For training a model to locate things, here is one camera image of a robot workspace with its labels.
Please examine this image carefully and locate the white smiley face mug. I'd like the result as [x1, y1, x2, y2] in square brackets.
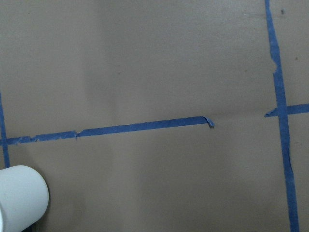
[0, 165, 49, 232]

